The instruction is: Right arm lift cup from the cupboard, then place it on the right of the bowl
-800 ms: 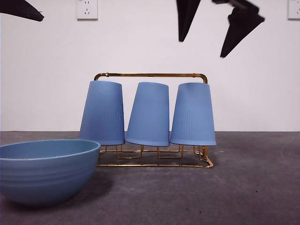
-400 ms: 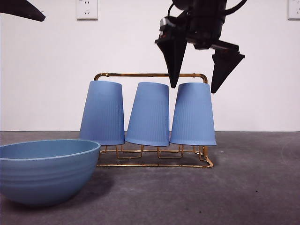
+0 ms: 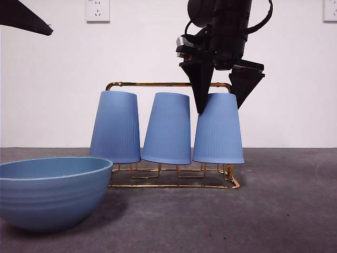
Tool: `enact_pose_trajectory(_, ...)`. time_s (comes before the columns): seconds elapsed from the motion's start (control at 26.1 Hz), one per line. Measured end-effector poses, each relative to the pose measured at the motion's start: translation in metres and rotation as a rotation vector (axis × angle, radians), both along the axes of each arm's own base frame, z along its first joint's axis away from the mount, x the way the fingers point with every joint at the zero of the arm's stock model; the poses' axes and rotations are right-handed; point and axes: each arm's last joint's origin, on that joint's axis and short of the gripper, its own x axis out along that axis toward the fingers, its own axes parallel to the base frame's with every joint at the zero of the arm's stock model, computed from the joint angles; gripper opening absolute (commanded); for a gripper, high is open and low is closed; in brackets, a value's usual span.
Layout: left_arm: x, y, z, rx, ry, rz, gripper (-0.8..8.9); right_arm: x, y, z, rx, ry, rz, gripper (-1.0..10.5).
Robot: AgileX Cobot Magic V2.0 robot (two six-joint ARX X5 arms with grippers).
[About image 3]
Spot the blue ribbed cup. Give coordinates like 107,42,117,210
140,92,192,166
192,92,245,165
88,91,141,164

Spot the gold wire cup rack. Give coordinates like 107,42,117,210
105,81,241,190

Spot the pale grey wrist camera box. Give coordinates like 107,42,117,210
176,36,196,57

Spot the white wall socket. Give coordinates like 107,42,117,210
85,0,111,23
323,0,337,23

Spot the black cable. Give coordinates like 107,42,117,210
184,19,209,38
246,0,274,34

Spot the blue ribbed bowl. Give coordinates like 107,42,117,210
0,157,114,233

